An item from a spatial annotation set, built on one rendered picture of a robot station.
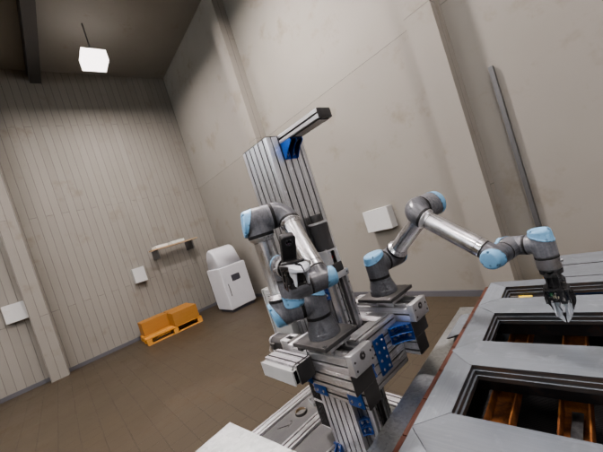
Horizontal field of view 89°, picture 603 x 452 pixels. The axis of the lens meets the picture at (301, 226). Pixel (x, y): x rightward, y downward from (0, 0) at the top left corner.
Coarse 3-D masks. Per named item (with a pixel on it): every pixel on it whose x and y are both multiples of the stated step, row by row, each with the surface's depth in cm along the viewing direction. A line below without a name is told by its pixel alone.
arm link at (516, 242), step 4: (512, 236) 120; (516, 236) 118; (520, 236) 116; (524, 236) 115; (496, 240) 123; (500, 240) 121; (504, 240) 117; (508, 240) 116; (512, 240) 116; (516, 240) 116; (520, 240) 115; (512, 244) 114; (516, 244) 115; (520, 244) 114; (516, 248) 114; (520, 248) 114; (516, 252) 114; (520, 252) 115; (524, 252) 114
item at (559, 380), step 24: (528, 288) 163; (576, 288) 149; (600, 288) 143; (576, 312) 125; (600, 312) 120; (528, 384) 101; (552, 384) 97; (576, 384) 93; (600, 384) 89; (456, 408) 97
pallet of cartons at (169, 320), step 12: (168, 312) 708; (180, 312) 684; (192, 312) 699; (144, 324) 676; (156, 324) 690; (168, 324) 705; (180, 324) 680; (192, 324) 702; (144, 336) 673; (168, 336) 661
